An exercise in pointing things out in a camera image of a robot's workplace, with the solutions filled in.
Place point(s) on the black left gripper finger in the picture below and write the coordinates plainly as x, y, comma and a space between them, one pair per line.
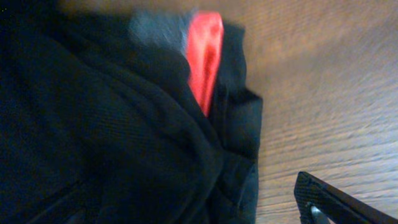
320, 202

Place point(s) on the black garment red band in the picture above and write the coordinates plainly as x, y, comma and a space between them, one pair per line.
213, 49

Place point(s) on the black t-shirt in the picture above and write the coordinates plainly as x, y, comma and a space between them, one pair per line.
95, 129

